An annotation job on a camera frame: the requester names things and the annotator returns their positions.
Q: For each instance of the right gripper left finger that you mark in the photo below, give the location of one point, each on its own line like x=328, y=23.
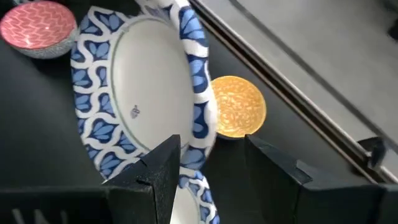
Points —
x=149, y=186

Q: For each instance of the yellow bowl blue outside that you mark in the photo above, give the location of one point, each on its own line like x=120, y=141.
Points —
x=239, y=105

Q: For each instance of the red white patterned bowl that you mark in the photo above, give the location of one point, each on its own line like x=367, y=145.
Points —
x=37, y=25

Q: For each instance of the black table mat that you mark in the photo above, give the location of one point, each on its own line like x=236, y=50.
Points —
x=37, y=124

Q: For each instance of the black aluminium table frame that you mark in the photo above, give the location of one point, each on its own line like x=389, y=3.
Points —
x=280, y=84

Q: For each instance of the black table clamp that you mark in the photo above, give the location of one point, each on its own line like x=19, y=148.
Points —
x=374, y=149

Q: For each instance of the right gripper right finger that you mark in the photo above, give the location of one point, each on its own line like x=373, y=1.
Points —
x=280, y=193

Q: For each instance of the blue white patterned plate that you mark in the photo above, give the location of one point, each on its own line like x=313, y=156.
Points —
x=149, y=77

